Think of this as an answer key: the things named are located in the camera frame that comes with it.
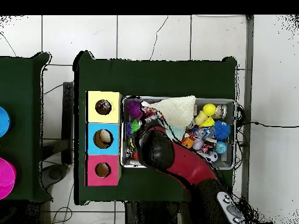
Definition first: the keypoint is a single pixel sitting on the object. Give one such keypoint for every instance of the orange tiger plush toy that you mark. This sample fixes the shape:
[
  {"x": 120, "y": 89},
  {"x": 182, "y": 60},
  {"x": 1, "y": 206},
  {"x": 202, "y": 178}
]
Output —
[{"x": 187, "y": 142}]

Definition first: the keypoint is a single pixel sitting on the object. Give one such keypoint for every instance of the silver mesh bin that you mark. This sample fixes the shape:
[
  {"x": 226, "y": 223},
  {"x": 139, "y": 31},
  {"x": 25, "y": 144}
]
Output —
[{"x": 224, "y": 163}]

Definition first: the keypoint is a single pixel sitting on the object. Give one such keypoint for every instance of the blue round lid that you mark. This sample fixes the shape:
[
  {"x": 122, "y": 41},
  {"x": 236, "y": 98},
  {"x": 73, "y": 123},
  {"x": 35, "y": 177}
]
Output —
[{"x": 4, "y": 122}]

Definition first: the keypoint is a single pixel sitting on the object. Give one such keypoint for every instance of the small soccer ball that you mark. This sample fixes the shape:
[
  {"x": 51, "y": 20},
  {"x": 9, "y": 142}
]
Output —
[{"x": 212, "y": 157}]

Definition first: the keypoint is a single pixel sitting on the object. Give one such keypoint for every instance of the mint green cloth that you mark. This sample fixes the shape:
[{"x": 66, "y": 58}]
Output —
[{"x": 178, "y": 133}]

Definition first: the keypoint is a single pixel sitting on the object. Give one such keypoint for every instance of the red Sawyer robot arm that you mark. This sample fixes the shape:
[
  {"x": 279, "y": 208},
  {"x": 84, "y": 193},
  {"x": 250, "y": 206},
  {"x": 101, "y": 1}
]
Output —
[{"x": 186, "y": 165}]

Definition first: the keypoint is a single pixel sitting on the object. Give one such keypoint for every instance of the green spiky ball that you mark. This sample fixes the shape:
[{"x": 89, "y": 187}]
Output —
[{"x": 135, "y": 126}]

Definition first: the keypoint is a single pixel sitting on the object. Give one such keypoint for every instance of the purple knobbly ball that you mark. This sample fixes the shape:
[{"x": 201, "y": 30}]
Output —
[{"x": 134, "y": 109}]

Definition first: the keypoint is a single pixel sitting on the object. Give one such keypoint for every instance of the wooden box with three holes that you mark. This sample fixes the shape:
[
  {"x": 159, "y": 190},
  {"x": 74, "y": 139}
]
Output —
[{"x": 112, "y": 144}]

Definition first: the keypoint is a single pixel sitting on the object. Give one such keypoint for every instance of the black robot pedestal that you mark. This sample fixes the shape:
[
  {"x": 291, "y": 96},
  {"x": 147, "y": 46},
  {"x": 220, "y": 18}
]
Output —
[{"x": 151, "y": 214}]

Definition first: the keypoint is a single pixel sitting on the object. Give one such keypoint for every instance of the blue globe ball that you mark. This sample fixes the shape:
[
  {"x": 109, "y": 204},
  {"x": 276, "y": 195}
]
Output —
[{"x": 220, "y": 147}]

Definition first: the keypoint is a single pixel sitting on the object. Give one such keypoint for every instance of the cream white cloth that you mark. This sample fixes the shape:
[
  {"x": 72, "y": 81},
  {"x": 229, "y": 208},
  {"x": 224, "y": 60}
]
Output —
[{"x": 177, "y": 112}]

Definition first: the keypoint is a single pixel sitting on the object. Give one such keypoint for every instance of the plain yellow ball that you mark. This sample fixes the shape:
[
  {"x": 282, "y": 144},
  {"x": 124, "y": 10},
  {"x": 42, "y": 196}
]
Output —
[{"x": 209, "y": 109}]

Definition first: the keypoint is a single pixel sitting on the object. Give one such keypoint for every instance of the pink round lid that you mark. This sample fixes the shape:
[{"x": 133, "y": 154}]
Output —
[{"x": 7, "y": 177}]

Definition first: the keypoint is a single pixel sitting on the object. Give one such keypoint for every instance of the light blue spiky ball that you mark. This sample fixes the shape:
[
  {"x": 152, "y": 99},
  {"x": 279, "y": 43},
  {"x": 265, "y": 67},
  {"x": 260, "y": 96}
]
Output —
[{"x": 222, "y": 130}]

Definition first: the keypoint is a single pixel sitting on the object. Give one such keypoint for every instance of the dark green table cloth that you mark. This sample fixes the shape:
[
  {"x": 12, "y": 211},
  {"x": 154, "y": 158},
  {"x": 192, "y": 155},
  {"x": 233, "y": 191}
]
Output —
[
  {"x": 154, "y": 79},
  {"x": 21, "y": 105}
]

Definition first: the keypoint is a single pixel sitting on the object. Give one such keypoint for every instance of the blue toy brick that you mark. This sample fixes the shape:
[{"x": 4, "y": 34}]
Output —
[{"x": 129, "y": 129}]

